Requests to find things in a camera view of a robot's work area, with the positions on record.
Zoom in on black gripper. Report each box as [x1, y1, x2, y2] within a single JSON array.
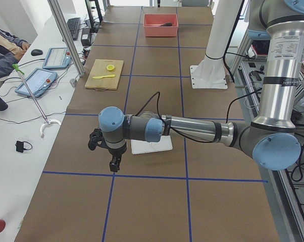
[[108, 146, 127, 172]]

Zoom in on grey cloth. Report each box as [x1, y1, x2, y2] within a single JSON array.
[[160, 22, 173, 27]]

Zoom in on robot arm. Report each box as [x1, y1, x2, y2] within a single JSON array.
[[88, 1, 304, 172]]

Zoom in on pink plastic bin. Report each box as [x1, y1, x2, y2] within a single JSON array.
[[143, 14, 178, 37]]

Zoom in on white rectangular tray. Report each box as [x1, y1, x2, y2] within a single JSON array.
[[131, 136, 173, 155]]

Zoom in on yellow lemon slices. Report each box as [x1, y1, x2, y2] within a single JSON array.
[[106, 65, 115, 71]]

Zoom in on yellow plastic knife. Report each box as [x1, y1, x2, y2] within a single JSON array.
[[92, 74, 116, 79]]

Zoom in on black keyboard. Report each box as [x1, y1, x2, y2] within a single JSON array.
[[67, 17, 81, 40]]

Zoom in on wooden cutting board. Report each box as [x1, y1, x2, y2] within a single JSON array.
[[84, 59, 124, 90]]

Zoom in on lower teach pendant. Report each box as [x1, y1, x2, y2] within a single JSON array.
[[24, 68, 58, 98]]

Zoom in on teach pendant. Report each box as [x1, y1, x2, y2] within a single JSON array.
[[24, 68, 58, 98], [42, 47, 71, 70]]

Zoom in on upper teach pendant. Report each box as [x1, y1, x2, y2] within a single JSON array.
[[42, 47, 71, 70]]

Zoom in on black computer mouse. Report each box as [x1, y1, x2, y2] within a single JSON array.
[[31, 49, 43, 56]]

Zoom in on reacher grabber stick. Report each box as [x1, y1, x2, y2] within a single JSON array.
[[13, 64, 61, 138]]

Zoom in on seated person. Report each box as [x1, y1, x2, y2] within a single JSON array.
[[0, 29, 30, 78]]

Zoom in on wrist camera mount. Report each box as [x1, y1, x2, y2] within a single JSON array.
[[88, 129, 107, 151]]

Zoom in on black camera cable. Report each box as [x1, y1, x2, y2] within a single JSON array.
[[136, 91, 174, 132]]

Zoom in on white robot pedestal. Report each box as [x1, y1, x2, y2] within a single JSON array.
[[190, 0, 244, 89]]

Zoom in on aluminium frame post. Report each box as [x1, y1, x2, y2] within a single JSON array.
[[47, 0, 85, 77]]

